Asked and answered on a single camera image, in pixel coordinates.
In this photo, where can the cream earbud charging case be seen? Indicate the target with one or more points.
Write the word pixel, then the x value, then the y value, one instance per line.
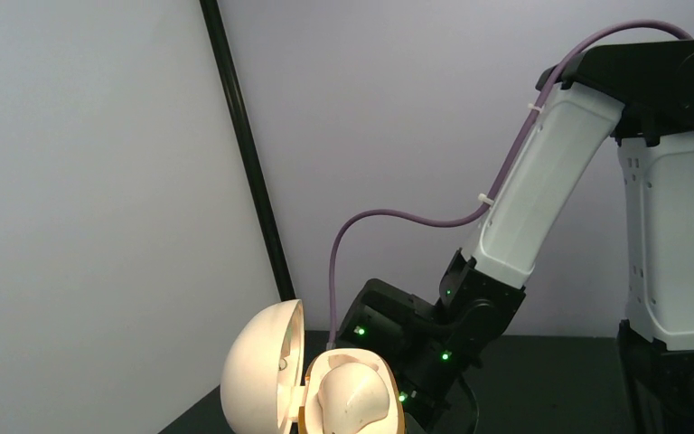
pixel 266 386

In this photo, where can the white earbud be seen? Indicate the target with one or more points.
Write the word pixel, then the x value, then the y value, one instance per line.
pixel 352 396

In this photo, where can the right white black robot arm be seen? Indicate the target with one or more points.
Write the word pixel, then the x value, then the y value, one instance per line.
pixel 641 96

